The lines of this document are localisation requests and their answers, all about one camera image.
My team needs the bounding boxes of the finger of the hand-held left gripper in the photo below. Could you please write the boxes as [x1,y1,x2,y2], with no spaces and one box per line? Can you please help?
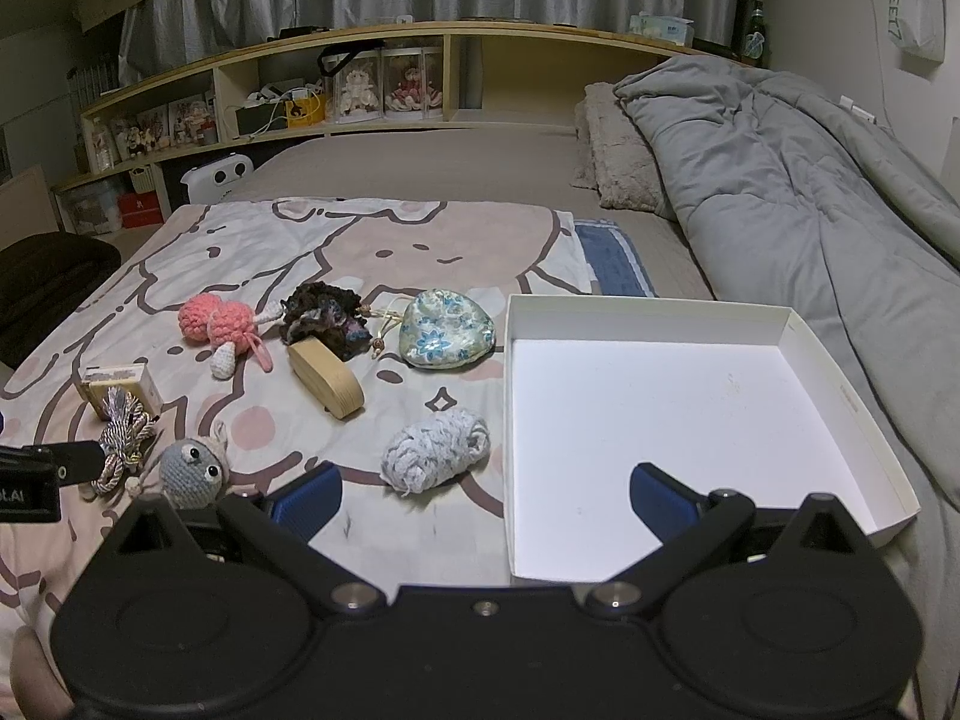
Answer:
[0,442,107,475]

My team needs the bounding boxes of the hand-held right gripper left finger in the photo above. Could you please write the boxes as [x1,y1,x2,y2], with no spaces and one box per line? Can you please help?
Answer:
[112,461,391,617]

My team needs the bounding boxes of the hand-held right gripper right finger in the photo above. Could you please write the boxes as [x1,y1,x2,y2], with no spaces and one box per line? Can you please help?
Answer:
[585,461,887,617]

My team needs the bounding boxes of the silver metal chain item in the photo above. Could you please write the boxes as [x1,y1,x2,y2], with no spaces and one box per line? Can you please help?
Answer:
[81,386,158,500]

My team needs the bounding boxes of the small yellow box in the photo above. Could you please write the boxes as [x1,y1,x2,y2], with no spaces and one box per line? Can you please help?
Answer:
[79,362,163,421]

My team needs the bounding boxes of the white cardboard box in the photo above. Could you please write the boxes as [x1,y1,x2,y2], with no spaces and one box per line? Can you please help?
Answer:
[501,294,922,586]

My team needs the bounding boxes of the oval wooden box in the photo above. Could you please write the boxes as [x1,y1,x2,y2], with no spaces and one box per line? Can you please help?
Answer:
[289,337,366,422]

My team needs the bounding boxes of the pink crochet doll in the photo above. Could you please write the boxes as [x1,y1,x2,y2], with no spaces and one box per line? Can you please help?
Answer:
[178,294,283,380]

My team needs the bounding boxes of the grey crochet doll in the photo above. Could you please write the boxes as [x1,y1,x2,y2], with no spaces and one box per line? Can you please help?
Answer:
[156,424,230,511]

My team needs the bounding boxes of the grey white knit bundle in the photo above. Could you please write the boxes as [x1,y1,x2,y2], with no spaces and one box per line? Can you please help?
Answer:
[381,406,492,497]

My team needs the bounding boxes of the dark brown cushion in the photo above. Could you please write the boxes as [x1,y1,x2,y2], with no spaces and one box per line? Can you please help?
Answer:
[0,234,122,368]

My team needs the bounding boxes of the dark fuzzy pouch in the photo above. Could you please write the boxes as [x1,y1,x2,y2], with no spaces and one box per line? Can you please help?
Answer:
[280,281,374,361]

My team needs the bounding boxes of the blue floral fabric pouch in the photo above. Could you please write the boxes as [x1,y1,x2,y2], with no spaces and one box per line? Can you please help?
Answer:
[397,289,497,370]

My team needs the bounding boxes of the blue quilted mat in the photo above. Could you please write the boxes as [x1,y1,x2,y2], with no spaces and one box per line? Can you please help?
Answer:
[574,219,659,298]

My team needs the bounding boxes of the clear plastic storage bin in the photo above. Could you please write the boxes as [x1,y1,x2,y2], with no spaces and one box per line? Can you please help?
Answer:
[60,184,125,235]

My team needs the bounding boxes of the red box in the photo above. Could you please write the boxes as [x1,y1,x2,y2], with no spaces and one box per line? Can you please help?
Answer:
[118,193,164,230]

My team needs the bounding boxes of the printed cartoon blanket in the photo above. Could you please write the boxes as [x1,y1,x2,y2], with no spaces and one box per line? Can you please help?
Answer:
[0,197,601,720]

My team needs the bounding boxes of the white device with black eyes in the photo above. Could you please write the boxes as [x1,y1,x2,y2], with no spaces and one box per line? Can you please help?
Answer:
[180,157,257,205]

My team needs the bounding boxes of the grey duvet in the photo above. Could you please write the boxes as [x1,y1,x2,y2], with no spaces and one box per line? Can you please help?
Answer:
[613,54,960,511]

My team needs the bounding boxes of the fuzzy grey pillow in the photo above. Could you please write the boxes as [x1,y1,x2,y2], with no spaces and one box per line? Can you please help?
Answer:
[574,81,680,220]

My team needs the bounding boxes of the yellow box black figure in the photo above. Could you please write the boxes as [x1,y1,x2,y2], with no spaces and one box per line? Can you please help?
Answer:
[287,90,328,128]

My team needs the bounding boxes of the clear doll case cream dress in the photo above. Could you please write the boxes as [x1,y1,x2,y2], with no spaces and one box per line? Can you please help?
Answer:
[330,49,385,125]

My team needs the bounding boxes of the clear doll case pink dress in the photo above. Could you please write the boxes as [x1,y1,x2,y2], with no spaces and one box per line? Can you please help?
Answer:
[382,45,444,121]

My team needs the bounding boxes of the green glass bottle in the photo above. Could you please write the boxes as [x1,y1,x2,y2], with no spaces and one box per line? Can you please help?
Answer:
[741,0,770,68]

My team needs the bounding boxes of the white tissue box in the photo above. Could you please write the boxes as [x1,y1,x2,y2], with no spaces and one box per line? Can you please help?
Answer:
[862,0,947,61]

